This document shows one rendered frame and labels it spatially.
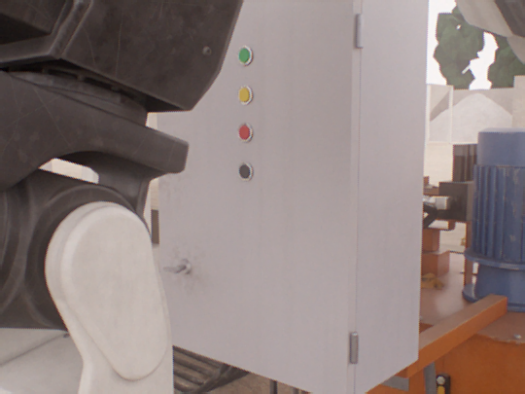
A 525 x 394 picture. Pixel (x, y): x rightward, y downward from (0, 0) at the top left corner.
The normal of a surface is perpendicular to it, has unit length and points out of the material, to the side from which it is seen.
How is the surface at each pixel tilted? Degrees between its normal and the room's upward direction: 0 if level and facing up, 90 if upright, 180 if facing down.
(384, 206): 90
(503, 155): 90
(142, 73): 121
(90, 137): 90
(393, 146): 90
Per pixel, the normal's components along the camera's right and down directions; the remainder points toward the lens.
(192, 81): 0.54, 0.58
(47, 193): 0.72, -0.56
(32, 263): 0.79, 0.07
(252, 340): -0.65, 0.09
